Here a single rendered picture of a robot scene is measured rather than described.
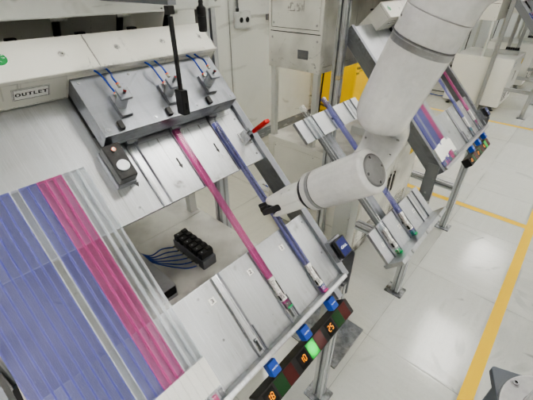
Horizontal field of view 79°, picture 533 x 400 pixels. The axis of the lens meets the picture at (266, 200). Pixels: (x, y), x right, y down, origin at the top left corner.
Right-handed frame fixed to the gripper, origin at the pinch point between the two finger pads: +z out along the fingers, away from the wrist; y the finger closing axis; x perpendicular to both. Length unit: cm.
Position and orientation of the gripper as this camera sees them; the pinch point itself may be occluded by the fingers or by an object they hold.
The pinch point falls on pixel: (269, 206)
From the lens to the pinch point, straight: 82.0
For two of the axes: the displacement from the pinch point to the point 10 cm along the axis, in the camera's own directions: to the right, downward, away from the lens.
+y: -6.7, 4.1, -6.2
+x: 4.6, 8.9, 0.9
